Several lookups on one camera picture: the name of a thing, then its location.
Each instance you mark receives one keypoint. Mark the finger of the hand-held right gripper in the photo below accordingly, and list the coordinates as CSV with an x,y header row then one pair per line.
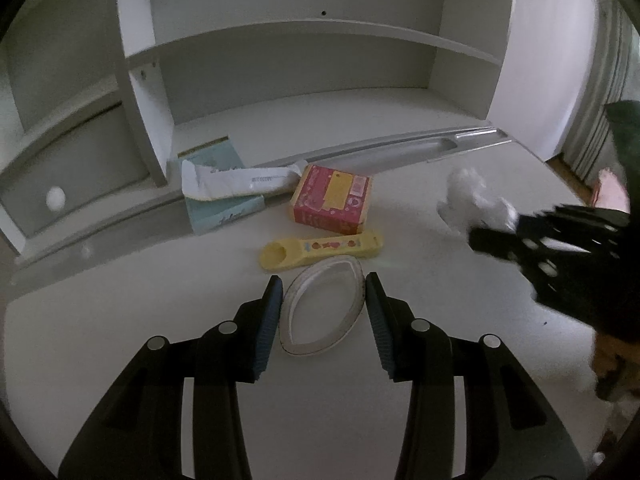
x,y
500,244
570,219

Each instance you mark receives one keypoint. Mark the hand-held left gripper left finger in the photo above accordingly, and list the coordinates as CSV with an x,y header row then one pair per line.
x,y
270,320

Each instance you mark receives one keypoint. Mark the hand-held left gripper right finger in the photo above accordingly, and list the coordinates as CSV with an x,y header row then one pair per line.
x,y
380,325

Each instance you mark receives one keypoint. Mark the white oval paper dish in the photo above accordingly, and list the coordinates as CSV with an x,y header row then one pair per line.
x,y
320,305

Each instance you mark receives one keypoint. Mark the white tissue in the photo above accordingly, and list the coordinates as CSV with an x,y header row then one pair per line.
x,y
470,200

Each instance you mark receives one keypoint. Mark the person's foot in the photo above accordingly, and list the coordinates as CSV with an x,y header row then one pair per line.
x,y
612,190

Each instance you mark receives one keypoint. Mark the yellow plastic scoop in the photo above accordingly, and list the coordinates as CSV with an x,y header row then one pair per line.
x,y
320,249

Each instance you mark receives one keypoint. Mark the dark green garment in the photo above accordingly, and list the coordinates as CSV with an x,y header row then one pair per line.
x,y
625,130

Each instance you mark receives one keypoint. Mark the teal book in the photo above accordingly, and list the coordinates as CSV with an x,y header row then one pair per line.
x,y
220,212

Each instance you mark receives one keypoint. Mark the red yellow cardboard box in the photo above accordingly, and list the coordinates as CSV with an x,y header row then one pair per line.
x,y
325,200

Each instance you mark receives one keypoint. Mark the striped curtain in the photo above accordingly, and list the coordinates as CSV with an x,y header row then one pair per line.
x,y
600,85

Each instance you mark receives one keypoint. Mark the white crumpled paper wrapper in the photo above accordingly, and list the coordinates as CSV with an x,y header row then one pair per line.
x,y
235,180

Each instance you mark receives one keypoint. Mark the white drawer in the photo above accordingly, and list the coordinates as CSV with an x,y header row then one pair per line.
x,y
90,160

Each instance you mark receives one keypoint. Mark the white round drawer knob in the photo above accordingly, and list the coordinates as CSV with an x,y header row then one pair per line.
x,y
55,198

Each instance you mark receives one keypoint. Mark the white shelf unit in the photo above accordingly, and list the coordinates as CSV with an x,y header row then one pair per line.
x,y
300,65

